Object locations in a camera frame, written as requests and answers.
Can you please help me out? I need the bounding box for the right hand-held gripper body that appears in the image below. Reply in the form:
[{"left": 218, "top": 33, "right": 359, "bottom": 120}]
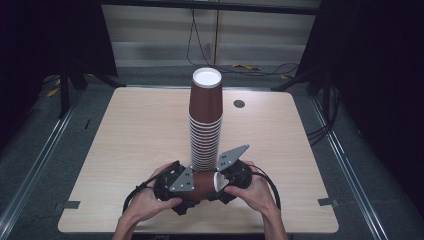
[{"left": 216, "top": 144, "right": 254, "bottom": 190}]

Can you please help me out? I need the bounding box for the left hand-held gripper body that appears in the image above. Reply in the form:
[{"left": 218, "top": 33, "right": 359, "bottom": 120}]
[{"left": 153, "top": 160, "right": 196, "bottom": 208}]

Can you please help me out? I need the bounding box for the single brown paper cup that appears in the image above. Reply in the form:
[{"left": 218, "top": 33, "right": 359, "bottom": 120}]
[{"left": 190, "top": 171, "right": 231, "bottom": 203}]

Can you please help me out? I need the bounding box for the stack of brown paper cups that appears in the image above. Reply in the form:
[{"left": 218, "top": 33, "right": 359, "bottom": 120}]
[{"left": 188, "top": 67, "right": 224, "bottom": 173}]

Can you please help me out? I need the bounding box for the person's right hand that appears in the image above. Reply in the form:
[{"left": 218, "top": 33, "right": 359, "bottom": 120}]
[{"left": 223, "top": 160, "right": 280, "bottom": 218}]

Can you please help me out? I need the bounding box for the person's left hand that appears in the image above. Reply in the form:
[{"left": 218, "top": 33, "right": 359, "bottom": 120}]
[{"left": 128, "top": 162, "right": 184, "bottom": 224}]

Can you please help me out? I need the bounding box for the black metal stand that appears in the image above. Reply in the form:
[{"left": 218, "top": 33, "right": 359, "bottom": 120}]
[
  {"left": 271, "top": 66, "right": 334, "bottom": 98},
  {"left": 57, "top": 59, "right": 126, "bottom": 120}
]

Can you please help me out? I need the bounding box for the black overhead beam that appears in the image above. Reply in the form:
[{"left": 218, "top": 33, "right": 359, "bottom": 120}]
[{"left": 99, "top": 0, "right": 323, "bottom": 16}]

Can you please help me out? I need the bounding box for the black curtain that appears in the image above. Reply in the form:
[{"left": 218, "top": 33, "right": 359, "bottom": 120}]
[
  {"left": 296, "top": 0, "right": 424, "bottom": 218},
  {"left": 0, "top": 0, "right": 118, "bottom": 148}
]

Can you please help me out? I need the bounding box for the right hand-held gripper black cable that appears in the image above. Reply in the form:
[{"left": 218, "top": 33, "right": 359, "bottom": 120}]
[{"left": 249, "top": 164, "right": 282, "bottom": 212}]

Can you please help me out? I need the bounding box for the hand-held gripper black cable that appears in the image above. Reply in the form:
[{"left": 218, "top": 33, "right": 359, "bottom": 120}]
[
  {"left": 121, "top": 161, "right": 181, "bottom": 215},
  {"left": 249, "top": 164, "right": 282, "bottom": 212}
]

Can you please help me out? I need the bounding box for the left hand-held gripper black cable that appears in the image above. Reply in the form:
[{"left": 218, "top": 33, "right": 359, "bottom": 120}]
[{"left": 121, "top": 161, "right": 181, "bottom": 215}]

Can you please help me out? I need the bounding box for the bundle of black cables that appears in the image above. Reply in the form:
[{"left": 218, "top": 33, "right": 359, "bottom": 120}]
[{"left": 305, "top": 85, "right": 342, "bottom": 148}]

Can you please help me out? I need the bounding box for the black floor cable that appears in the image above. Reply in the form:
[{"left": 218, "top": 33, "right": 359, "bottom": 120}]
[{"left": 219, "top": 62, "right": 300, "bottom": 76}]

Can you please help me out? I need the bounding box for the metal floor rail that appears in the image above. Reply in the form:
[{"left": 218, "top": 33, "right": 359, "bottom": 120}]
[
  {"left": 0, "top": 89, "right": 85, "bottom": 232},
  {"left": 309, "top": 95, "right": 390, "bottom": 240}
]

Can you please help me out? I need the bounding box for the hanging black cable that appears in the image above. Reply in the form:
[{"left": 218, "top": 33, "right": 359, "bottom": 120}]
[{"left": 185, "top": 8, "right": 218, "bottom": 68}]

